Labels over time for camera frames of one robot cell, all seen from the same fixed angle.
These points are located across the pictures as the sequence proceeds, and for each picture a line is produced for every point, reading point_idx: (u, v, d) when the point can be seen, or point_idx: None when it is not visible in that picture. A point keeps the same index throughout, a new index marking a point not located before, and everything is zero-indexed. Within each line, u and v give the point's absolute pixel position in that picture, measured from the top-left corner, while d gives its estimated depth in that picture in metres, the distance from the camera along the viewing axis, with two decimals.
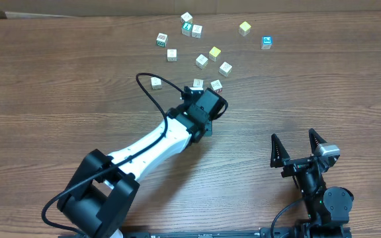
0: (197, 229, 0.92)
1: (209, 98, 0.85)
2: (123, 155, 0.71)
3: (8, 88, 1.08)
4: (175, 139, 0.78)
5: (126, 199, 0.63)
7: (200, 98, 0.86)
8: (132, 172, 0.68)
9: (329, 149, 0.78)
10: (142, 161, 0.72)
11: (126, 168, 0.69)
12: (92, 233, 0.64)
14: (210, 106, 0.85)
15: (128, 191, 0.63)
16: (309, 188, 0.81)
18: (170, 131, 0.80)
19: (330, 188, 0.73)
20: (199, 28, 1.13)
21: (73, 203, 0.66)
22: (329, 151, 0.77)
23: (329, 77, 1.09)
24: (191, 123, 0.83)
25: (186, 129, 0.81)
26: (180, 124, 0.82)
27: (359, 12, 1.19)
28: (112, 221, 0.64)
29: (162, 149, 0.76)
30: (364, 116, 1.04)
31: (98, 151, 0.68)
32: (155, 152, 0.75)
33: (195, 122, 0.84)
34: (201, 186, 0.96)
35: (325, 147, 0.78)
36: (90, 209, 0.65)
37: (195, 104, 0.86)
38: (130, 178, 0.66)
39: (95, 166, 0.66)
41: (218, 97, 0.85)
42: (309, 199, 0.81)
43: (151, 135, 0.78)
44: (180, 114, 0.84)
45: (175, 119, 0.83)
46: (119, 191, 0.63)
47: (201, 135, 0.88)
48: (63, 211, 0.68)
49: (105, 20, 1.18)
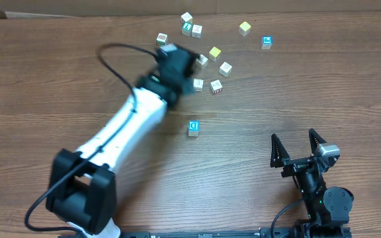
0: (197, 229, 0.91)
1: (179, 59, 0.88)
2: (91, 148, 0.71)
3: (8, 88, 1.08)
4: (148, 111, 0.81)
5: (104, 191, 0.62)
7: (171, 59, 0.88)
8: (106, 162, 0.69)
9: (329, 149, 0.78)
10: (115, 147, 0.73)
11: (97, 159, 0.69)
12: (86, 227, 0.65)
14: (180, 64, 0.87)
15: (104, 183, 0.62)
16: (309, 189, 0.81)
18: (141, 105, 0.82)
19: (330, 188, 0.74)
20: (199, 28, 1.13)
21: (58, 204, 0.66)
22: (329, 151, 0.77)
23: (330, 77, 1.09)
24: (164, 88, 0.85)
25: (159, 94, 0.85)
26: (153, 90, 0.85)
27: (359, 12, 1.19)
28: (100, 211, 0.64)
29: (134, 128, 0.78)
30: (364, 116, 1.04)
31: (65, 151, 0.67)
32: (127, 133, 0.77)
33: (168, 84, 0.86)
34: (200, 185, 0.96)
35: (325, 147, 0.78)
36: (75, 205, 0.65)
37: (166, 65, 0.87)
38: (104, 168, 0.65)
39: (67, 164, 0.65)
41: (187, 55, 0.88)
42: (309, 199, 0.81)
43: (120, 119, 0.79)
44: (151, 80, 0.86)
45: (147, 86, 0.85)
46: (94, 184, 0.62)
47: (178, 97, 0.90)
48: (53, 212, 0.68)
49: (106, 20, 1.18)
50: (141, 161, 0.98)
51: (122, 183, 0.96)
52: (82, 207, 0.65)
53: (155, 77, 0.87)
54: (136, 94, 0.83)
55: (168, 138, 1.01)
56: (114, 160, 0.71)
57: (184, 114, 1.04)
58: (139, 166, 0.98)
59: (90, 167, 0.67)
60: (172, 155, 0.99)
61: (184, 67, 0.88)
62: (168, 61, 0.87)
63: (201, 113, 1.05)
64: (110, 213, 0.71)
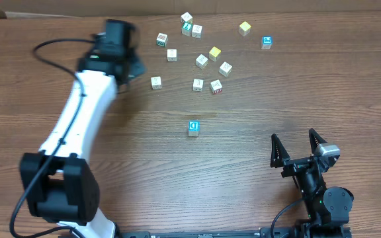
0: (197, 229, 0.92)
1: (114, 32, 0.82)
2: (51, 144, 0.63)
3: (8, 88, 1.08)
4: (97, 90, 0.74)
5: (82, 179, 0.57)
7: (106, 35, 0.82)
8: (73, 151, 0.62)
9: (329, 149, 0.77)
10: (76, 135, 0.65)
11: (61, 153, 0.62)
12: (78, 219, 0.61)
14: (118, 37, 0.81)
15: (79, 171, 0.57)
16: (309, 188, 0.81)
18: (86, 86, 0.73)
19: (329, 188, 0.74)
20: (199, 28, 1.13)
21: (41, 209, 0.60)
22: (329, 151, 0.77)
23: (329, 77, 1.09)
24: (107, 63, 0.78)
25: (104, 72, 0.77)
26: (95, 70, 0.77)
27: (359, 12, 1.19)
28: (86, 199, 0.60)
29: (91, 110, 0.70)
30: (364, 116, 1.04)
31: (26, 155, 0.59)
32: (86, 116, 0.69)
33: (110, 59, 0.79)
34: (200, 185, 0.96)
35: (325, 147, 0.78)
36: (58, 204, 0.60)
37: (103, 43, 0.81)
38: (72, 158, 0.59)
39: (33, 168, 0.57)
41: (120, 26, 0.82)
42: (309, 198, 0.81)
43: (73, 107, 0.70)
44: (90, 61, 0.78)
45: (89, 69, 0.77)
46: (69, 178, 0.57)
47: (125, 72, 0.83)
48: (39, 219, 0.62)
49: (106, 20, 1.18)
50: (141, 161, 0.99)
51: (123, 182, 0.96)
52: (65, 203, 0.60)
53: (94, 55, 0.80)
54: (78, 77, 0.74)
55: (168, 138, 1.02)
56: (80, 147, 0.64)
57: (184, 114, 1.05)
58: (139, 166, 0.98)
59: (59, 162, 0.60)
60: (172, 155, 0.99)
61: (124, 39, 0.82)
62: (105, 38, 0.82)
63: (201, 112, 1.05)
64: (95, 197, 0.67)
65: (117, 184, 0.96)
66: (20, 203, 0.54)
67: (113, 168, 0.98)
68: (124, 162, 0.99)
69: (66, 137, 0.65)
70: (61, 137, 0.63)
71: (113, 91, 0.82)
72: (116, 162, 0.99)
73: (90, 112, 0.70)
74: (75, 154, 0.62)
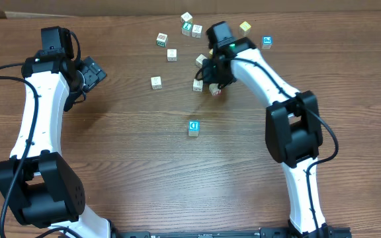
0: (197, 229, 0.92)
1: (50, 38, 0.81)
2: (18, 147, 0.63)
3: (9, 88, 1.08)
4: (49, 90, 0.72)
5: (59, 172, 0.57)
7: (44, 43, 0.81)
8: (43, 149, 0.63)
9: (219, 30, 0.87)
10: (42, 132, 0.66)
11: (33, 153, 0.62)
12: (68, 215, 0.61)
14: (58, 39, 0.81)
15: (53, 166, 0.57)
16: (215, 44, 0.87)
18: (39, 86, 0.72)
19: (215, 26, 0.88)
20: (199, 28, 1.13)
21: (28, 213, 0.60)
22: (217, 32, 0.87)
23: (301, 45, 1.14)
24: (51, 62, 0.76)
25: (50, 71, 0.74)
26: (42, 73, 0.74)
27: (359, 12, 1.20)
28: (71, 192, 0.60)
29: (49, 108, 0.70)
30: (364, 116, 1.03)
31: None
32: (47, 114, 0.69)
33: (53, 57, 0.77)
34: (200, 186, 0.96)
35: (217, 29, 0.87)
36: (43, 205, 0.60)
37: (43, 51, 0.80)
38: (45, 155, 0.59)
39: (7, 176, 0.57)
41: (57, 29, 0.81)
42: (223, 48, 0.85)
43: (30, 110, 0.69)
44: (31, 66, 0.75)
45: (36, 73, 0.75)
46: (45, 174, 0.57)
47: (71, 69, 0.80)
48: (28, 223, 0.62)
49: (106, 20, 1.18)
50: (141, 161, 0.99)
51: (123, 182, 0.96)
52: (51, 200, 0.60)
53: (36, 59, 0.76)
54: (28, 80, 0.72)
55: (168, 138, 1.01)
56: (49, 143, 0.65)
57: (184, 114, 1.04)
58: (139, 166, 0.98)
59: (31, 163, 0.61)
60: (172, 155, 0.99)
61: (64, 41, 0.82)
62: (43, 46, 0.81)
63: (201, 113, 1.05)
64: (81, 186, 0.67)
65: (118, 184, 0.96)
66: (4, 209, 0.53)
67: (113, 168, 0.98)
68: (124, 162, 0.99)
69: (33, 137, 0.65)
70: (30, 137, 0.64)
71: (67, 90, 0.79)
72: (116, 162, 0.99)
73: (50, 110, 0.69)
74: (47, 150, 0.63)
